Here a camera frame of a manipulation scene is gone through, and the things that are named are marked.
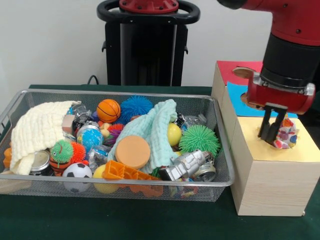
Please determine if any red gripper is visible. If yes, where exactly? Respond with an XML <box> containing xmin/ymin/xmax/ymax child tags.
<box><xmin>246</xmin><ymin>71</ymin><xmax>316</xmax><ymax>145</ymax></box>

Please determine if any multicolour spotted cloth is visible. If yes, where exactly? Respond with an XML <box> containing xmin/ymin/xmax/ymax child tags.
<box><xmin>272</xmin><ymin>113</ymin><xmax>300</xmax><ymax>150</ymax></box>

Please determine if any light blue cloth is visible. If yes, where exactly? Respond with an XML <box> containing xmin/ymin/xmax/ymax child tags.
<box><xmin>107</xmin><ymin>98</ymin><xmax>179</xmax><ymax>175</ymax></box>

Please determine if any wooden box with three holes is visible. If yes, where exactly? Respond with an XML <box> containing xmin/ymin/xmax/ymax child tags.
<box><xmin>210</xmin><ymin>60</ymin><xmax>320</xmax><ymax>217</ymax></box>

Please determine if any clear mesh bin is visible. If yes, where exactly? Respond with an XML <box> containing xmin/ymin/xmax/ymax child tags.
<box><xmin>0</xmin><ymin>89</ymin><xmax>236</xmax><ymax>204</ymax></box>

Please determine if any green spiky ball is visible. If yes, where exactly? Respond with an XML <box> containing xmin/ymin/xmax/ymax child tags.
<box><xmin>179</xmin><ymin>124</ymin><xmax>222</xmax><ymax>158</ymax></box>

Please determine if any silver robot toy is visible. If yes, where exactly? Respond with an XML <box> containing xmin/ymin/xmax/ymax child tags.
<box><xmin>159</xmin><ymin>149</ymin><xmax>217</xmax><ymax>183</ymax></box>

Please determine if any blue spiky ball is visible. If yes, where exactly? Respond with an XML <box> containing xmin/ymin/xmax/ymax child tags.
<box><xmin>119</xmin><ymin>94</ymin><xmax>154</xmax><ymax>123</ymax></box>

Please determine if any tan toy burger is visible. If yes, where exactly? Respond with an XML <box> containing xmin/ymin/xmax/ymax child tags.
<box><xmin>115</xmin><ymin>135</ymin><xmax>152</xmax><ymax>170</ymax></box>

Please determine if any orange plastic block toy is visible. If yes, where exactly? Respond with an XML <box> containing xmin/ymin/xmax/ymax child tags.
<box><xmin>101</xmin><ymin>159</ymin><xmax>165</xmax><ymax>198</ymax></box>

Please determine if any small orange basketball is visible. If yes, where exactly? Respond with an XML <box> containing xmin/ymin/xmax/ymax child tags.
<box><xmin>96</xmin><ymin>99</ymin><xmax>122</xmax><ymax>124</ymax></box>

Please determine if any dark green table cloth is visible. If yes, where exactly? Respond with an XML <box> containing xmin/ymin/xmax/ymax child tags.
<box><xmin>0</xmin><ymin>84</ymin><xmax>320</xmax><ymax>240</ymax></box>

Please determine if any blue globe ball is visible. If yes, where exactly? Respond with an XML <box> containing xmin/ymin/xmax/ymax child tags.
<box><xmin>76</xmin><ymin>125</ymin><xmax>105</xmax><ymax>153</ymax></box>

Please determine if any small soccer ball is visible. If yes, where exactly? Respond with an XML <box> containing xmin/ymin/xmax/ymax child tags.
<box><xmin>61</xmin><ymin>162</ymin><xmax>93</xmax><ymax>194</ymax></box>

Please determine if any cream white cloth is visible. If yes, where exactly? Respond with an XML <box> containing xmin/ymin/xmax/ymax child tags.
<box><xmin>9</xmin><ymin>100</ymin><xmax>82</xmax><ymax>176</ymax></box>

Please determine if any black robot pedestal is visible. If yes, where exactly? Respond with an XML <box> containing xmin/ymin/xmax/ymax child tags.
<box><xmin>96</xmin><ymin>0</ymin><xmax>201</xmax><ymax>87</ymax></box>

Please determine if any black cable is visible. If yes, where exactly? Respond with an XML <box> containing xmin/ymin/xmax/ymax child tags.
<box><xmin>87</xmin><ymin>74</ymin><xmax>100</xmax><ymax>86</ymax></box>

